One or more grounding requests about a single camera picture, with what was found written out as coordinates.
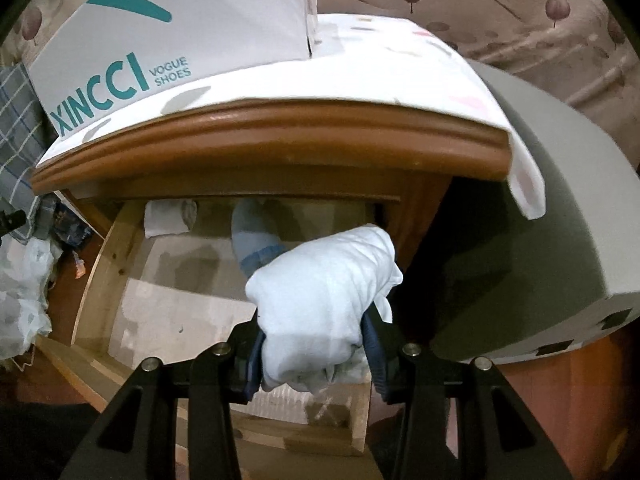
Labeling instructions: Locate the white underwear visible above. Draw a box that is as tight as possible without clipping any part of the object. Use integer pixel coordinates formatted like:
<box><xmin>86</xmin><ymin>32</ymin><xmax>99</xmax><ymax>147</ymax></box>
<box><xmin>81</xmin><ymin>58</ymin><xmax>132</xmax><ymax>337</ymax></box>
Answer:
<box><xmin>144</xmin><ymin>199</ymin><xmax>198</xmax><ymax>238</ymax></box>
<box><xmin>245</xmin><ymin>225</ymin><xmax>405</xmax><ymax>393</ymax></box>

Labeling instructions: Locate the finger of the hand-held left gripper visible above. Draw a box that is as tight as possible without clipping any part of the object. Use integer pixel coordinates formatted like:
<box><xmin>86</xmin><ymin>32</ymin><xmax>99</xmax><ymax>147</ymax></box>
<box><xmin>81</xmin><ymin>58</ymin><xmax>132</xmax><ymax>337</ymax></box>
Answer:
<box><xmin>0</xmin><ymin>210</ymin><xmax>26</xmax><ymax>241</ymax></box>

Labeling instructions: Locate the white folded underwear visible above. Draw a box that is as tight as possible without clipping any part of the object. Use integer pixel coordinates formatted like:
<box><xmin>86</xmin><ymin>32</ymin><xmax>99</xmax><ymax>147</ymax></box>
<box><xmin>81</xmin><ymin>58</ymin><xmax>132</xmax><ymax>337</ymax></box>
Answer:
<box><xmin>144</xmin><ymin>199</ymin><xmax>198</xmax><ymax>238</ymax></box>

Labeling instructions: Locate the grey plaid cloth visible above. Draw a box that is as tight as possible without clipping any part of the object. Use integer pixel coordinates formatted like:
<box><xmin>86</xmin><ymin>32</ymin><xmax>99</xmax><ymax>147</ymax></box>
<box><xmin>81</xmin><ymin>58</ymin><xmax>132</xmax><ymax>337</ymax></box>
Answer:
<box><xmin>0</xmin><ymin>62</ymin><xmax>56</xmax><ymax>211</ymax></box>

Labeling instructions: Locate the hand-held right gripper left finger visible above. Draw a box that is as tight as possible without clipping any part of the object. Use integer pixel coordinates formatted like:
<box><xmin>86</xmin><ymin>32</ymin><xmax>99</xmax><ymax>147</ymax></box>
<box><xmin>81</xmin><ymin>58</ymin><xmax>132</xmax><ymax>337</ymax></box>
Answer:
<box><xmin>72</xmin><ymin>310</ymin><xmax>266</xmax><ymax>480</ymax></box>

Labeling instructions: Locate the white patterned tablecloth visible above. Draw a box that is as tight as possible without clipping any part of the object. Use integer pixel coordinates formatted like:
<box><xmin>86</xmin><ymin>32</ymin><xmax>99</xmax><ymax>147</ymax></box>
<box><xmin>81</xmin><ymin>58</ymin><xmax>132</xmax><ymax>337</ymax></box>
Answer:
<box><xmin>37</xmin><ymin>12</ymin><xmax>546</xmax><ymax>221</ymax></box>

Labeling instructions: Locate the white shoe box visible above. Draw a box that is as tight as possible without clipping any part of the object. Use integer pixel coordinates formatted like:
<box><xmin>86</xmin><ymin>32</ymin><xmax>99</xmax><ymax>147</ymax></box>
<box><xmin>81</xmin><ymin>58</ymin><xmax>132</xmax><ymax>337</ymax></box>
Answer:
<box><xmin>29</xmin><ymin>0</ymin><xmax>321</xmax><ymax>138</ymax></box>

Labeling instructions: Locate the brown wooden nightstand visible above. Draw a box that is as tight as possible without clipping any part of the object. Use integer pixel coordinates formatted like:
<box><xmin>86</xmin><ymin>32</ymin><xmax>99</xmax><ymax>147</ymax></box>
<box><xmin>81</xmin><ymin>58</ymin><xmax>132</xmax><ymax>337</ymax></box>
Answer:
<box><xmin>31</xmin><ymin>97</ymin><xmax>511</xmax><ymax>281</ymax></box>

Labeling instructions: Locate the white cable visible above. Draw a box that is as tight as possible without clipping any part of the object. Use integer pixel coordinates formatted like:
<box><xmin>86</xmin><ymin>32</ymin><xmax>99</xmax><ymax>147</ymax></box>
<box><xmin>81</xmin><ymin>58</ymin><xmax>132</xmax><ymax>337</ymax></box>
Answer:
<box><xmin>10</xmin><ymin>345</ymin><xmax>51</xmax><ymax>373</ymax></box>

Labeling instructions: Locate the blue snack packet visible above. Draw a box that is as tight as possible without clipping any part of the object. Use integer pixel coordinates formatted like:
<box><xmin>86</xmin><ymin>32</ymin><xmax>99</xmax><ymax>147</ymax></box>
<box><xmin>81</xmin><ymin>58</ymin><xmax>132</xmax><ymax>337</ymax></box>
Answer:
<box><xmin>37</xmin><ymin>195</ymin><xmax>93</xmax><ymax>251</ymax></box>

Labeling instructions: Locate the dotted pink pillow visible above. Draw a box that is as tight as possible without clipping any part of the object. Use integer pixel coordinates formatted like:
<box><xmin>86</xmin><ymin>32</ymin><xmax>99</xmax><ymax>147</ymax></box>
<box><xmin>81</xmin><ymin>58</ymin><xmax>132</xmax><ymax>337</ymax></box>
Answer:
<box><xmin>0</xmin><ymin>0</ymin><xmax>640</xmax><ymax>161</ymax></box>

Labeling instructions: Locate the grey mattress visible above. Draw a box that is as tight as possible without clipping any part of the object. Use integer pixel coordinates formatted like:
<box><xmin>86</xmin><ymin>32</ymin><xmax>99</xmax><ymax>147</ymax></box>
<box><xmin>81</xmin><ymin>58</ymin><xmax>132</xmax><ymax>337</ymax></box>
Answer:
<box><xmin>430</xmin><ymin>60</ymin><xmax>640</xmax><ymax>363</ymax></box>

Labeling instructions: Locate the light blue underwear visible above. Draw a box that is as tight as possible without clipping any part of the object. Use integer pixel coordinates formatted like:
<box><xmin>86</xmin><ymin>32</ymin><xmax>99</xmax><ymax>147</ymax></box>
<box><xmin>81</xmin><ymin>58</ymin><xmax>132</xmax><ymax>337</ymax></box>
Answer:
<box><xmin>231</xmin><ymin>199</ymin><xmax>291</xmax><ymax>277</ymax></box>

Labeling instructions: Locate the wooden drawer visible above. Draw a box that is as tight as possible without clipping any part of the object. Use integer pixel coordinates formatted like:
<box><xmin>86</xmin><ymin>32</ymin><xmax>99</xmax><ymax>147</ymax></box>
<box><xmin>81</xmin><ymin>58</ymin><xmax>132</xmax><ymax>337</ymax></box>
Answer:
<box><xmin>35</xmin><ymin>195</ymin><xmax>401</xmax><ymax>456</ymax></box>

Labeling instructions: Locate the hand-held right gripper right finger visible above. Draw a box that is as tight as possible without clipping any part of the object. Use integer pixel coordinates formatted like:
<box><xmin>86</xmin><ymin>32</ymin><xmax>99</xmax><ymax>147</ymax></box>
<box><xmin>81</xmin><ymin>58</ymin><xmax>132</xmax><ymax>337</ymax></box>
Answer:
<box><xmin>362</xmin><ymin>305</ymin><xmax>573</xmax><ymax>480</ymax></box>

